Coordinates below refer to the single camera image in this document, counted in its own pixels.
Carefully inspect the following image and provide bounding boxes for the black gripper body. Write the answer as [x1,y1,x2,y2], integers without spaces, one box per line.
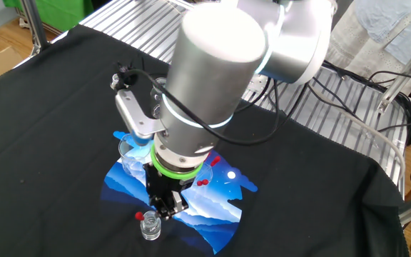
[143,162,196,207]

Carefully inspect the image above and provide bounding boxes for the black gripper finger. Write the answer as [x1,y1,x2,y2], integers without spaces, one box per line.
[151,198,169,219]
[166,191,189,219]

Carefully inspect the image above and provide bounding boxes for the small clear glass vial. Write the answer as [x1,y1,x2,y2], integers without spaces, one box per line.
[140,210,162,241]

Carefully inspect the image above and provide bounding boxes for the tall clear glass beaker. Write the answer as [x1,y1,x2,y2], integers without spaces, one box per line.
[118,132,153,183]

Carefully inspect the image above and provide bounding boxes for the short glass beaker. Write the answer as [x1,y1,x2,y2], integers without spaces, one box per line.
[191,159,215,197]

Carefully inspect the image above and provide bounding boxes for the black cloth with blue print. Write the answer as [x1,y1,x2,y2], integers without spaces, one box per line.
[0,24,410,257]

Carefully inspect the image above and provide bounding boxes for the green cloth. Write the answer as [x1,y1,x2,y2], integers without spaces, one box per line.
[1,0,96,33]

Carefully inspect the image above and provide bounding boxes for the white lace fabric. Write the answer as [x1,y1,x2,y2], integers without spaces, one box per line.
[325,0,411,96]

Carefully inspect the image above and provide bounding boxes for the light blue fabric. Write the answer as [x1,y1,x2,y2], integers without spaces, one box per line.
[355,0,411,65]

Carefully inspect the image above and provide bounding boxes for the green adapter ring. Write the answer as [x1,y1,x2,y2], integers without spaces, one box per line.
[150,142,205,181]

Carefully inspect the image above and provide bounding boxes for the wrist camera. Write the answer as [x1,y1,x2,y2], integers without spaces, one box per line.
[128,131,155,148]

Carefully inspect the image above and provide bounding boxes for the silver camera bracket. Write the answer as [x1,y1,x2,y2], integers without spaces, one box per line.
[114,87,166,140]

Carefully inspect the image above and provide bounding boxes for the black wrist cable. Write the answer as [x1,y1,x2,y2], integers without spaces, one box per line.
[119,67,308,146]

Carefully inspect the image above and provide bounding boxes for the black cable plug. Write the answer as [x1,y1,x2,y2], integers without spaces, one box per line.
[111,61,138,90]

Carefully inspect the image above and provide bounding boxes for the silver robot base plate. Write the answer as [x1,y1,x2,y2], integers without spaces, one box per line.
[240,73,274,108]

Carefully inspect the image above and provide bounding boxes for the translucent hose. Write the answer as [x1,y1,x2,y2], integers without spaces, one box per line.
[298,80,406,186]

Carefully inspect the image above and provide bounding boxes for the thick black cable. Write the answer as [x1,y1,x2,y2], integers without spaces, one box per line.
[319,59,411,143]

